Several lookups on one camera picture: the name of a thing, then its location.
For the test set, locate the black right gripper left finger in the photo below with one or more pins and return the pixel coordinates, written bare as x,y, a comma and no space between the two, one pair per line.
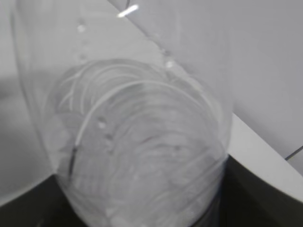
43,206

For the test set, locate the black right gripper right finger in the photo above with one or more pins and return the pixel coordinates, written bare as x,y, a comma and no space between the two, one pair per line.
245,200

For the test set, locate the clear water bottle red label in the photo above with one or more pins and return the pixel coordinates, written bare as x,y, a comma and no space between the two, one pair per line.
132,104

